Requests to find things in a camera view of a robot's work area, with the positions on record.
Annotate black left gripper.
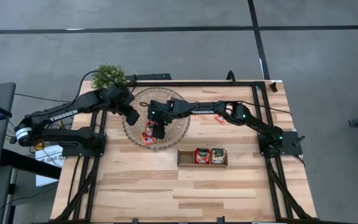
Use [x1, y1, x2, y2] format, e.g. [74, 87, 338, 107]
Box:
[106, 86, 140, 126]

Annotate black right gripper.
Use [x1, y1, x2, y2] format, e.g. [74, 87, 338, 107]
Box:
[149, 99, 175, 140]

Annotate red tea bag packet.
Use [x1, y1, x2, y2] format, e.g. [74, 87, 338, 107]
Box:
[194, 147, 211, 165]

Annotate beige tea bag packet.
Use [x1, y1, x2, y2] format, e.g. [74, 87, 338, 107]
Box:
[210, 148, 227, 165]

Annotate round woven placemat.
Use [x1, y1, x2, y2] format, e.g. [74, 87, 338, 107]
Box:
[122, 86, 191, 150]

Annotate wooden three-compartment box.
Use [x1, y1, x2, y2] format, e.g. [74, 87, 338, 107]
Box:
[177, 149, 229, 169]

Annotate long black electronics box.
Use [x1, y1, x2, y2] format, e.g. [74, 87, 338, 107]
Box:
[125, 73, 172, 82]

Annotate green potted plant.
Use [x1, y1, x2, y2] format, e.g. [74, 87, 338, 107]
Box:
[91, 63, 127, 91]

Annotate white paper sheet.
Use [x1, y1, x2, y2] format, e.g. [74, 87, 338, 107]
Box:
[35, 144, 65, 187]

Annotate black desk beam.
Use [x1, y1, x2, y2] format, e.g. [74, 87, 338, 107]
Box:
[0, 148, 62, 180]

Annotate black aluminium table frame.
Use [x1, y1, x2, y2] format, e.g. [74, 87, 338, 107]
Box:
[54, 80, 315, 224]

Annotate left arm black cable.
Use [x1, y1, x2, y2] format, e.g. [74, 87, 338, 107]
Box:
[73, 70, 117, 103]

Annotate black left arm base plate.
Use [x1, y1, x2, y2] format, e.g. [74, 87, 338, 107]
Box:
[61, 136, 107, 157]

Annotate thin black floor cable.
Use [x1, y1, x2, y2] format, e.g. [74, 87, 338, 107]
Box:
[14, 92, 74, 103]

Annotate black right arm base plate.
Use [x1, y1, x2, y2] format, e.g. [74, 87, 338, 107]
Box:
[258, 130, 306, 156]

